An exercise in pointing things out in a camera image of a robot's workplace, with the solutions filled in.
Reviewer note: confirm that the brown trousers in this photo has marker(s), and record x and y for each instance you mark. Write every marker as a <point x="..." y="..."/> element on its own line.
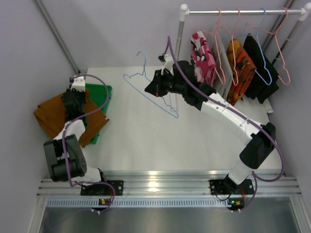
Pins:
<point x="51" y="116"/>

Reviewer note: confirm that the pink camouflage trousers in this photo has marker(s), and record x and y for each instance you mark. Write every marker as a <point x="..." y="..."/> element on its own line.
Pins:
<point x="202" y="59"/>

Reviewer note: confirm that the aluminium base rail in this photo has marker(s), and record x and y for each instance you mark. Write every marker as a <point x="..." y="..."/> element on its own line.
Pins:
<point x="168" y="189"/>

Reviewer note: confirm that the green plastic tray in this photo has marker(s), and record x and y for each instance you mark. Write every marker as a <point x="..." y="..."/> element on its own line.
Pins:
<point x="96" y="96"/>

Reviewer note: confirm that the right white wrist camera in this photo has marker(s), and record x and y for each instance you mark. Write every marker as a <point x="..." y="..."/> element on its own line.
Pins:
<point x="168" y="62"/>

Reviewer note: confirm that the grey trousers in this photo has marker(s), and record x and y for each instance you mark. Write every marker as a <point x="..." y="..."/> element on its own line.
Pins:
<point x="223" y="90"/>

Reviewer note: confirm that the white clothes rack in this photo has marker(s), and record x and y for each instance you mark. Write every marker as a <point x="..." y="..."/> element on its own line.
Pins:
<point x="184" y="11"/>

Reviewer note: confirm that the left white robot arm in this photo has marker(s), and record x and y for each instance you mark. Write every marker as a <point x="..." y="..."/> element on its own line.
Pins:
<point x="64" y="155"/>

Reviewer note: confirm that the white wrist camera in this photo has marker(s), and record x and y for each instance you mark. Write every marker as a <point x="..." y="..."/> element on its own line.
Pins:
<point x="77" y="83"/>
<point x="168" y="62"/>

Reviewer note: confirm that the orange camouflage trousers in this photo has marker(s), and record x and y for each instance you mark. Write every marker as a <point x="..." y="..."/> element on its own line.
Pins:
<point x="246" y="71"/>

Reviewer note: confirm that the light blue wire hanger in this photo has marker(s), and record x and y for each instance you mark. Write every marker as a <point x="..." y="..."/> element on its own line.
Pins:
<point x="162" y="103"/>

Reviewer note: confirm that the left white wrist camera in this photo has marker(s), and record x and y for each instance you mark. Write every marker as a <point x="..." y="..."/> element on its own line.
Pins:
<point x="77" y="83"/>

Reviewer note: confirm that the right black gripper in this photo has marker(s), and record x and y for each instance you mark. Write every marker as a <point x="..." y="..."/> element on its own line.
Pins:
<point x="159" y="82"/>

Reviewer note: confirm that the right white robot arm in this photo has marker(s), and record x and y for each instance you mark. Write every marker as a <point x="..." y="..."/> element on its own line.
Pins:
<point x="259" y="139"/>

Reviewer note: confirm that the black trousers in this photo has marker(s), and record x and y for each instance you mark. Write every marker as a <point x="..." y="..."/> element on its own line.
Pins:
<point x="257" y="88"/>

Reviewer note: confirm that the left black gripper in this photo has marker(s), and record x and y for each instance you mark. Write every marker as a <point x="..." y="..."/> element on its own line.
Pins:
<point x="73" y="93"/>

